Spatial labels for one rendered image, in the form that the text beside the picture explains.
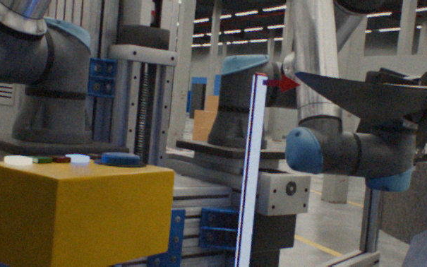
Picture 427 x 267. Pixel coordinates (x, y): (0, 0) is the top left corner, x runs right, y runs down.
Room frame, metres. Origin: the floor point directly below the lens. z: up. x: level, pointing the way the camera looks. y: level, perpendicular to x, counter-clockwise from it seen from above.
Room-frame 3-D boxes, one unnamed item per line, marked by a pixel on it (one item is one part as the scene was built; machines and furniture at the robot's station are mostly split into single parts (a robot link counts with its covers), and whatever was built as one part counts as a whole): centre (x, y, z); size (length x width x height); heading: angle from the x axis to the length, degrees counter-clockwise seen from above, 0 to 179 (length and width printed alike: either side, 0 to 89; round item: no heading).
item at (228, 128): (1.51, -0.06, 1.09); 0.15 x 0.15 x 0.10
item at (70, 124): (1.20, 0.32, 1.09); 0.15 x 0.15 x 0.10
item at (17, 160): (0.57, 0.18, 1.08); 0.02 x 0.02 x 0.01; 55
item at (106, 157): (0.64, 0.10, 1.08); 0.04 x 0.04 x 0.02
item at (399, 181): (1.04, -0.29, 1.08); 0.11 x 0.08 x 0.11; 103
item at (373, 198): (1.28, -0.35, 0.96); 0.03 x 0.03 x 0.20; 55
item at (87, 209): (0.60, 0.12, 1.02); 0.16 x 0.10 x 0.11; 145
